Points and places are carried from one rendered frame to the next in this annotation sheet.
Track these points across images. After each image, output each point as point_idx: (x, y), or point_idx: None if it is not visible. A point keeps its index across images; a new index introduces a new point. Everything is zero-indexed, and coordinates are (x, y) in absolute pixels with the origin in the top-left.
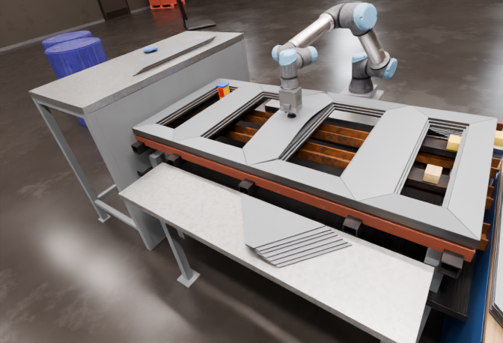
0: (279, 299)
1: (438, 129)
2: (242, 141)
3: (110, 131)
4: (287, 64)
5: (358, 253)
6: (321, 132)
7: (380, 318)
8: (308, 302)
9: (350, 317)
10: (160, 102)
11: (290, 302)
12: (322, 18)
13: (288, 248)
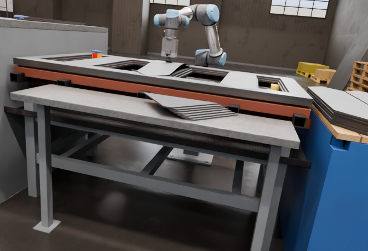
0: (150, 230)
1: None
2: None
3: None
4: (173, 17)
5: (243, 117)
6: None
7: (274, 133)
8: (177, 229)
9: (256, 134)
10: (39, 50)
11: (161, 231)
12: (185, 9)
13: (197, 111)
